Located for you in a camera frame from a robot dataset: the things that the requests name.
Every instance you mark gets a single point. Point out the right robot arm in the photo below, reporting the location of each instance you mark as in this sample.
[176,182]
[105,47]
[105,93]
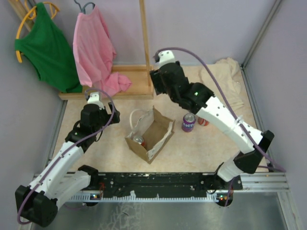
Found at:
[201,101]

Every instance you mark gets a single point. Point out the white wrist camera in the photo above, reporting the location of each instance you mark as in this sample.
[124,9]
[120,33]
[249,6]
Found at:
[164,57]
[94,98]

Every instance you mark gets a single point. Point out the green tank top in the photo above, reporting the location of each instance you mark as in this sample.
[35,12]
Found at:
[47,49]

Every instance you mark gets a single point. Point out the wooden clothes rack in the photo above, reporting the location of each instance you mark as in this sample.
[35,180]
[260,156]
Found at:
[142,87]

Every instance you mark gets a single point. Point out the beige folded cloth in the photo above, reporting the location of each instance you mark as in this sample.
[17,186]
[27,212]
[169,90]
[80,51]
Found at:
[225,72]

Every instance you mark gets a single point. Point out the purple soda can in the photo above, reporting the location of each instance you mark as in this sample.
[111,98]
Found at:
[188,122]

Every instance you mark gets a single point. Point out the brown canvas bag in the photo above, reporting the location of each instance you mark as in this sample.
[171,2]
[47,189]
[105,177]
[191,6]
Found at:
[155,128]

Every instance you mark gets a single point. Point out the yellow clothes hanger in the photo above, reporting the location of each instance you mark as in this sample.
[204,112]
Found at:
[30,15]

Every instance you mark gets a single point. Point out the pink t-shirt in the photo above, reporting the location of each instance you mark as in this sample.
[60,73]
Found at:
[94,54]

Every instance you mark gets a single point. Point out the grey clothes hanger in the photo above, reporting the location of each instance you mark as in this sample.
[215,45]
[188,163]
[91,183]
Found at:
[83,8]

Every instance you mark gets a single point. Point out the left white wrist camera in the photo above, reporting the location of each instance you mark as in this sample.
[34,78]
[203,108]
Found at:
[94,98]

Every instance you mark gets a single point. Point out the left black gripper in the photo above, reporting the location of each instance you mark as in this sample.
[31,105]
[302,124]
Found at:
[115,118]

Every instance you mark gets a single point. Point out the silver-top can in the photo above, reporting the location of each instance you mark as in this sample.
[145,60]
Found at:
[139,139]

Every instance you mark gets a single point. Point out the red Coca-Cola can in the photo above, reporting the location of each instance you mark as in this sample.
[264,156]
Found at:
[202,122]

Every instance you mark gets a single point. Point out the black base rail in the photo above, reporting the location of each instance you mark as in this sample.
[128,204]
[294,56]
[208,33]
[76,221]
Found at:
[139,186]

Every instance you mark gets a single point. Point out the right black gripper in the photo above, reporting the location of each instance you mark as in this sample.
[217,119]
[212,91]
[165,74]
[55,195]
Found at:
[157,82]

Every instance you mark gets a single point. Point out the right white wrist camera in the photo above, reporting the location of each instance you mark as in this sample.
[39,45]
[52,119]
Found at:
[164,57]

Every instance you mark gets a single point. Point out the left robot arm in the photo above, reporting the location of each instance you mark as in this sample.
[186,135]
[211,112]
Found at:
[40,201]

